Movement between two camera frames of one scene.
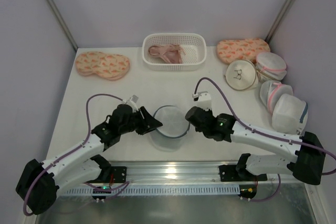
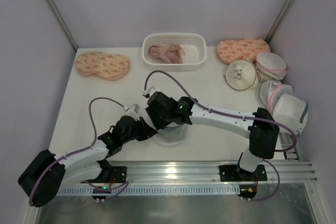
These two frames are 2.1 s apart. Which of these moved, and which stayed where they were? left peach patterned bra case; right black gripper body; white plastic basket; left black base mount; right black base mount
Moved: right black gripper body
Stayed: left black base mount; left peach patterned bra case; right black base mount; white plastic basket
